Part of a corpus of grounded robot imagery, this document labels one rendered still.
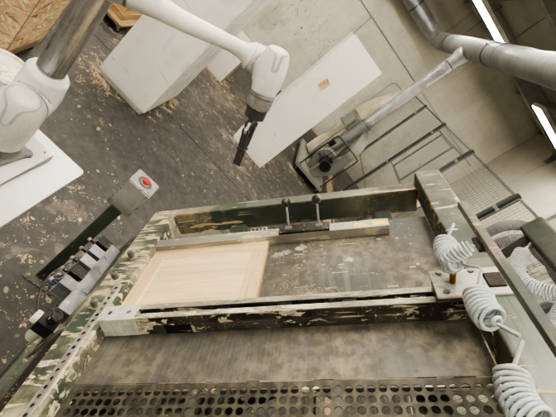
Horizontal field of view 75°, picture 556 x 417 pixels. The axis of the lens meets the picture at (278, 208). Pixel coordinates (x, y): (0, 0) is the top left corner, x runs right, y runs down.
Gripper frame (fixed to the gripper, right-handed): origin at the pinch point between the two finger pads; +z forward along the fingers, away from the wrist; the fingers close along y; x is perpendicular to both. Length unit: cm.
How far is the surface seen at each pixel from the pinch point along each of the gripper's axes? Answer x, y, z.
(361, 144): -99, 525, 118
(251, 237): -17.4, -9.0, 25.6
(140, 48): 155, 193, 35
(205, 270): -7.9, -26.1, 35.9
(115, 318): 8, -56, 42
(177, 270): 2.3, -25.6, 42.2
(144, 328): -1, -55, 41
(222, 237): -6.5, -8.5, 32.3
